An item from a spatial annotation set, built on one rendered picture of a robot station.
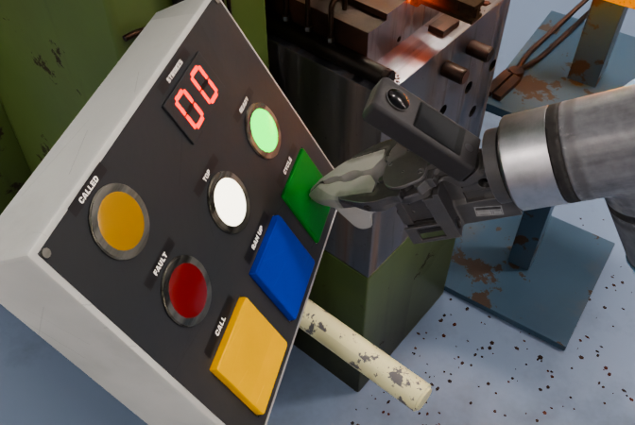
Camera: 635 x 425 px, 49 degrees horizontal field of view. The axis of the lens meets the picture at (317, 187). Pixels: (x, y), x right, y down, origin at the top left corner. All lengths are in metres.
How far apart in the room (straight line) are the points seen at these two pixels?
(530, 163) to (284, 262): 0.25
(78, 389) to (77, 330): 1.30
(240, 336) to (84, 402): 1.23
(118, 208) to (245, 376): 0.19
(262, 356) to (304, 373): 1.13
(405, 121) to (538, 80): 0.93
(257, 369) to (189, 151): 0.20
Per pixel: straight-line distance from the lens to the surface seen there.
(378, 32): 1.05
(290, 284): 0.68
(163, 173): 0.58
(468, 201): 0.68
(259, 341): 0.64
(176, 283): 0.57
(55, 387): 1.86
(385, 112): 0.62
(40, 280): 0.51
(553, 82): 1.54
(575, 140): 0.61
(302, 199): 0.73
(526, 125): 0.63
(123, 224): 0.53
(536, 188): 0.62
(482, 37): 1.25
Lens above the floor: 1.56
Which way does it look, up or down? 47 degrees down
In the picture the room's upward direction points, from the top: straight up
